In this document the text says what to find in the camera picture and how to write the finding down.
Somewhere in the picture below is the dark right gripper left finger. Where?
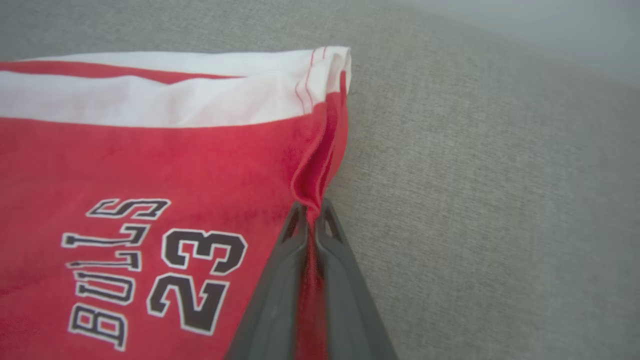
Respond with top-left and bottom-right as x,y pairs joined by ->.
225,201 -> 309,360

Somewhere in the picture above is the red and white basketball jersey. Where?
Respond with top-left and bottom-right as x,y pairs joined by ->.
0,46 -> 353,360

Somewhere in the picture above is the grey fabric sofa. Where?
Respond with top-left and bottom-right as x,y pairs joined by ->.
0,0 -> 640,360

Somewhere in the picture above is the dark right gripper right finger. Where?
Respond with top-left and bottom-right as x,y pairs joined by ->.
315,198 -> 399,360

